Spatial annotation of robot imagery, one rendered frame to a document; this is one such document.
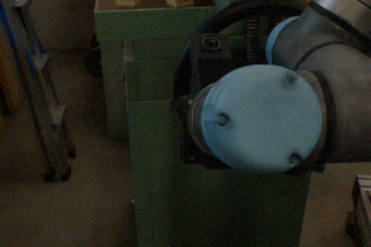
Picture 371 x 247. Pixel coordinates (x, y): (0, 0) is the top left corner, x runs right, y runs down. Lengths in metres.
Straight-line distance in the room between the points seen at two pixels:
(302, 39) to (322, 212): 1.35
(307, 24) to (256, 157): 0.20
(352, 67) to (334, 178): 1.59
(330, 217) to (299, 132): 1.45
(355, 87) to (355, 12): 0.12
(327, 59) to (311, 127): 0.11
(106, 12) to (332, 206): 1.27
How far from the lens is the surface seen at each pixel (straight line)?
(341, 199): 1.82
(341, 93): 0.32
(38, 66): 1.71
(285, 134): 0.28
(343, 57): 0.38
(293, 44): 0.44
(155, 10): 0.80
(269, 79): 0.27
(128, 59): 0.84
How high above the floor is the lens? 1.08
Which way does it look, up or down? 27 degrees down
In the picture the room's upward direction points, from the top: straight up
